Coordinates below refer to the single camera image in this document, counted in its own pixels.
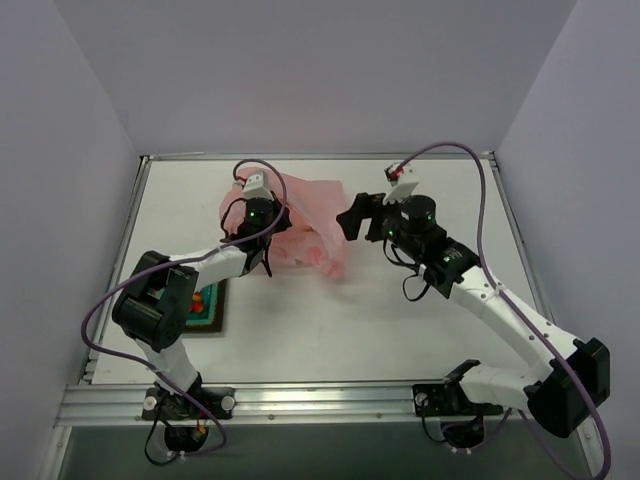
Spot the pink plastic bag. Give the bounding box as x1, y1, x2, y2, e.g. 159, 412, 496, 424
219, 170, 347, 281

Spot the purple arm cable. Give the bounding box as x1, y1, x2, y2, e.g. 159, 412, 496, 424
80, 158, 289, 459
394, 141, 614, 480

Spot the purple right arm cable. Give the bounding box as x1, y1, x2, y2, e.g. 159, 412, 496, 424
394, 141, 614, 480

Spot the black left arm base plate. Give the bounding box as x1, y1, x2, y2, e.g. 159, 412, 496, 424
140, 385, 235, 421

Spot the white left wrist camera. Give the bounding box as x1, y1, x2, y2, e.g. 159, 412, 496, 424
242, 170, 273, 200

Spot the red orange fake fruit bunch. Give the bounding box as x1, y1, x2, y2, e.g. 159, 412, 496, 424
189, 292, 204, 314

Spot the green square ceramic plate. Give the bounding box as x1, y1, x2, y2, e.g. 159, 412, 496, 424
184, 280, 228, 334

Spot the aluminium front rail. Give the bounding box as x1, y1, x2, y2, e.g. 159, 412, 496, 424
53, 377, 597, 429

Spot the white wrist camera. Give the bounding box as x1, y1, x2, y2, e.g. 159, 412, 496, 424
242, 170, 273, 200
383, 163, 419, 205

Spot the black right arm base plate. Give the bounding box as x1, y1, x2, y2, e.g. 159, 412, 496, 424
412, 382, 504, 417

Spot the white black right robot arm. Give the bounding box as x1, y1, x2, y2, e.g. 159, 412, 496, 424
336, 193, 610, 438

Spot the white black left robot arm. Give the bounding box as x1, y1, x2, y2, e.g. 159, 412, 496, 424
112, 198, 291, 397

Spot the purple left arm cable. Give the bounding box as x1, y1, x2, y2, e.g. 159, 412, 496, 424
80, 158, 289, 459

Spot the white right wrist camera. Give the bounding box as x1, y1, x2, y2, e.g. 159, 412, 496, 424
383, 163, 419, 205

